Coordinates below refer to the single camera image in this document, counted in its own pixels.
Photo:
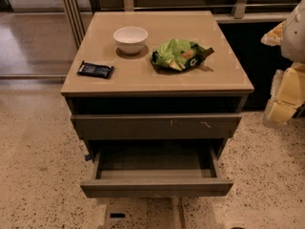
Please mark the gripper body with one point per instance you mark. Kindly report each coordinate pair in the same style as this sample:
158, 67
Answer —
294, 37

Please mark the grey drawer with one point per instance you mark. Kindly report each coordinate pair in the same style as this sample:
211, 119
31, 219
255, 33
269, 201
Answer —
156, 170
154, 126

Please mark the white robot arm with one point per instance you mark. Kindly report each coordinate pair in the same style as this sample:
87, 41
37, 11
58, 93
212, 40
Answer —
289, 35

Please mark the grey drawer cabinet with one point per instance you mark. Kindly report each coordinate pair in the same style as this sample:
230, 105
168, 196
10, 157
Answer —
136, 87

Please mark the green chip bag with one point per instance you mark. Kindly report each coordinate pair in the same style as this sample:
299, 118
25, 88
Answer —
180, 55

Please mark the white ceramic bowl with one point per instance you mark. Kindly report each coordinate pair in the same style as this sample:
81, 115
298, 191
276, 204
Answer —
130, 40

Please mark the black snack packet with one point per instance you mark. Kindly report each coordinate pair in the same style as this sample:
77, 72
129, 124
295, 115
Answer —
94, 70

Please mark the blue tape piece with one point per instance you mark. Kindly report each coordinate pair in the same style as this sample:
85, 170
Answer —
88, 157

